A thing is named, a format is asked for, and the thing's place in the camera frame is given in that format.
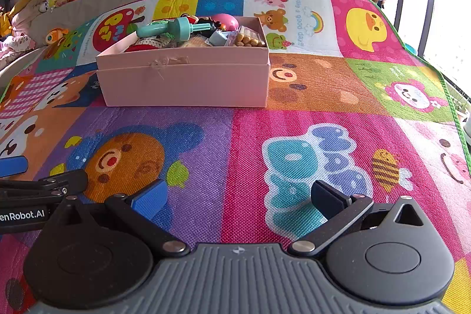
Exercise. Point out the clear packet of tan balls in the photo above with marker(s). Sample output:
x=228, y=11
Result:
x=250, y=38

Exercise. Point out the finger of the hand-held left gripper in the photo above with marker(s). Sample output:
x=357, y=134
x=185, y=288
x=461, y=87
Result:
x=70, y=181
x=13, y=167

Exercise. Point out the colourful cartoon play mat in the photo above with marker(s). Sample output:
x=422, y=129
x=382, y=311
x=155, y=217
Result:
x=294, y=137

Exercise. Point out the small grey blue box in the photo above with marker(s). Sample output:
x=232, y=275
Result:
x=219, y=39

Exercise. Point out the pink cardboard box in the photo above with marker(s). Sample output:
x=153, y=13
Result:
x=184, y=86

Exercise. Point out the teal plastic item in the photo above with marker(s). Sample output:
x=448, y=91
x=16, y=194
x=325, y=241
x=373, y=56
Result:
x=410, y=48

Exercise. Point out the pink white plush toy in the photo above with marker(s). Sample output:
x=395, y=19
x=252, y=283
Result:
x=14, y=45

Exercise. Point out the pink round toy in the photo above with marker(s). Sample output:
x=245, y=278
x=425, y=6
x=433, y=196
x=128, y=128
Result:
x=226, y=21

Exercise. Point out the beige plush toy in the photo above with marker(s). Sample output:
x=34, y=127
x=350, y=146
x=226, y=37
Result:
x=27, y=19

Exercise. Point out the crochet doll with green hat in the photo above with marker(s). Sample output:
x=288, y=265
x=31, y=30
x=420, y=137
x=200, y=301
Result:
x=141, y=47

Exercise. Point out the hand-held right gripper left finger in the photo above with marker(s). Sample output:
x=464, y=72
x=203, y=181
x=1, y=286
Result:
x=151, y=198

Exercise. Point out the bagged bread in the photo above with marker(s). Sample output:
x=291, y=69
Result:
x=195, y=43

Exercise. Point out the teal toy syringe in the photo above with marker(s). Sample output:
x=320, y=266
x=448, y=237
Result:
x=176, y=29

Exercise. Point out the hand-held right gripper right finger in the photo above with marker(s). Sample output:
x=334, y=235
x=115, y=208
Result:
x=325, y=196

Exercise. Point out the red black ladybug toy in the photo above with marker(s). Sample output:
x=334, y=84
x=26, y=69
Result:
x=206, y=21

